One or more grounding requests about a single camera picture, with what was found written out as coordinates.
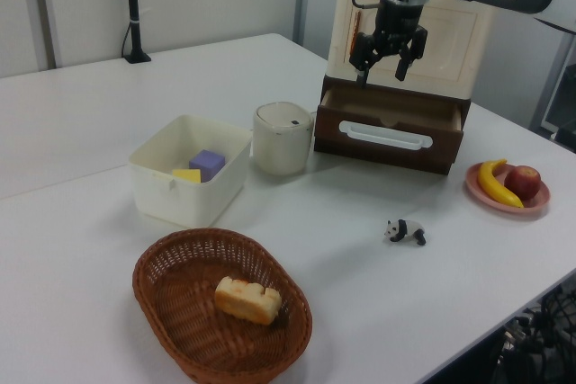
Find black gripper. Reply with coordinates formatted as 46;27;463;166
348;0;429;89

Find white drawer handle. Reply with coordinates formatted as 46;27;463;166
337;120;435;151

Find dark brown wooden drawer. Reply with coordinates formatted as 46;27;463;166
313;85;465;169

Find dark brown drawer housing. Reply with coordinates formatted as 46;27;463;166
313;73;473;176

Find cream plastic cabinet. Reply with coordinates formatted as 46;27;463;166
327;0;496;100

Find white round lidded bin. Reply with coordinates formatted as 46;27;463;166
251;101;315;177

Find yellow toy banana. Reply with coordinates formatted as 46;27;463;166
477;157;526;210

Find small panda figurine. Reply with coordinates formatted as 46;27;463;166
383;218;428;247

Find red toy apple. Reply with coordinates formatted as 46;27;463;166
503;165;543;201

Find pink round plate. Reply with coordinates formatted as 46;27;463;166
465;161;552;221

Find purple foam cube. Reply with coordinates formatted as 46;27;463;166
188;148;226;183

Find yellow foam block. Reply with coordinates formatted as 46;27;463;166
172;168;203;184

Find white plastic storage box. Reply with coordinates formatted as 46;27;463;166
128;113;253;228

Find toy bread slice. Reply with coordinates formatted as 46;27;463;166
213;275;283;326

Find brown wicker basket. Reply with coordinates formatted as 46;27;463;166
131;228;313;384

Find orange cabinet door handle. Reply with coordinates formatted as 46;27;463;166
349;10;364;43

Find grey metal frame post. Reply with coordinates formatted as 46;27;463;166
530;35;572;133

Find thin black pole cable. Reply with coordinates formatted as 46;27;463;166
120;0;141;60

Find black tangled cables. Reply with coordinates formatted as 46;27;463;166
494;284;576;384

